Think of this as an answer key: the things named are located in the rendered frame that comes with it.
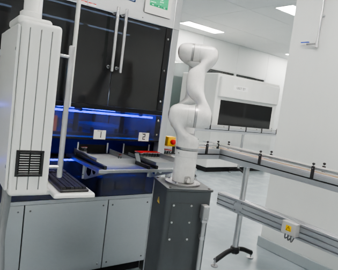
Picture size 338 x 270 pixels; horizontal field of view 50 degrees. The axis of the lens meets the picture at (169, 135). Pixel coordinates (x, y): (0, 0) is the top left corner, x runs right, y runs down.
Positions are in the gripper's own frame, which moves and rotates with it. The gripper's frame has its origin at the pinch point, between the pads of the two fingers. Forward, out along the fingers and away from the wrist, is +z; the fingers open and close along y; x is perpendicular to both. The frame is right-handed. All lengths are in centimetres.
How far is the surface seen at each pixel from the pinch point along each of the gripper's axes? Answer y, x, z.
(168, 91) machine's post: -10, -39, -44
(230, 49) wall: -524, -498, -189
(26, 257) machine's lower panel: 80, -39, 67
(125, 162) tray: 34.9, -12.8, 2.9
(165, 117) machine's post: -9.8, -38.7, -24.8
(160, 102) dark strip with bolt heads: -4, -39, -35
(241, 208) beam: -85, -20, 43
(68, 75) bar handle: 86, 16, -42
